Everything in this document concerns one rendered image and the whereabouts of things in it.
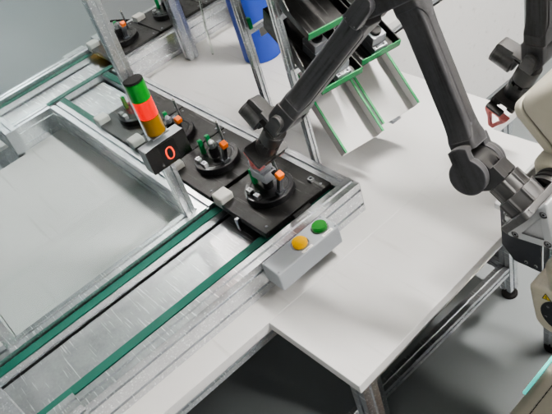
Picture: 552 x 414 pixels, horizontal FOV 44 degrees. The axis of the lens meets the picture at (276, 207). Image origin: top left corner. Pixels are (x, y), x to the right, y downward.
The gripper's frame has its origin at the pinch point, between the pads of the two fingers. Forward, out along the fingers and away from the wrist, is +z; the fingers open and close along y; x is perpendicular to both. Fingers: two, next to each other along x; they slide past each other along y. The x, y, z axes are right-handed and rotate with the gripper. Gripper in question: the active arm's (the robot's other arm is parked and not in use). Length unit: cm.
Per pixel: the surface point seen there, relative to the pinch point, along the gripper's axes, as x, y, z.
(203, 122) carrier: -28.8, -9.9, 38.2
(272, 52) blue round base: -43, -60, 60
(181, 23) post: -78, -45, 73
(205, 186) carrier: -7.4, 9.4, 20.3
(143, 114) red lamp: -23.7, 20.8, -13.0
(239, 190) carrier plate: 0.9, 5.0, 13.3
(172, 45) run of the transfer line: -79, -41, 87
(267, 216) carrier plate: 12.7, 7.2, 3.5
